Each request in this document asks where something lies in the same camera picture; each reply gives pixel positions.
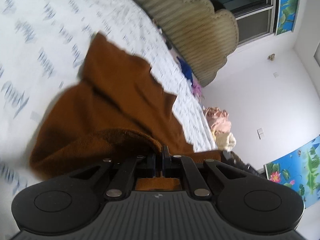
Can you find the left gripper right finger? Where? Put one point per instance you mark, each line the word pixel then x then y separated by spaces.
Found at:
pixel 192 173

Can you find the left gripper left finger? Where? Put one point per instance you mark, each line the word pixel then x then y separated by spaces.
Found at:
pixel 116 178

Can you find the brown knit garment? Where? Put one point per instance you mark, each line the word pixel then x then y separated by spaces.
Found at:
pixel 117 110

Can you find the dark clothes pile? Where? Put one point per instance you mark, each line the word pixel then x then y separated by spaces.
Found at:
pixel 234 160

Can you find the cream clothes pile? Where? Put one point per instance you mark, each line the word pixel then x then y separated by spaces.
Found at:
pixel 224 141

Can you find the pink clothes pile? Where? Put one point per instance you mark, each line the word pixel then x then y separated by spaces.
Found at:
pixel 218 120

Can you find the purple garment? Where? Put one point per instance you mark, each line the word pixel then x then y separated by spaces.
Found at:
pixel 196 89

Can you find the lotus painting lower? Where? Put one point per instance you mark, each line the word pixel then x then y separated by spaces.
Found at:
pixel 298 170

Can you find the lotus painting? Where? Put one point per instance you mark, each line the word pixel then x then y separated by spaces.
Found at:
pixel 287 12
pixel 298 170

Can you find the blue garment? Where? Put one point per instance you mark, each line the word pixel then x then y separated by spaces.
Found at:
pixel 186 69

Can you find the olive padded headboard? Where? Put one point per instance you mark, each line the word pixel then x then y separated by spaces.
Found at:
pixel 202 35

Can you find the white script-print bedsheet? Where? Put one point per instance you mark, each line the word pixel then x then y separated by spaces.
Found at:
pixel 43 46

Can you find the dark window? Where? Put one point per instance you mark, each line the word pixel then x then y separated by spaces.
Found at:
pixel 255 18

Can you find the lotus painting upper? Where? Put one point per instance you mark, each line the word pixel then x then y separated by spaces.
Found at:
pixel 287 12

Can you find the white wall switch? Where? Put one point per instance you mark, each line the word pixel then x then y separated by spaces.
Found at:
pixel 260 133

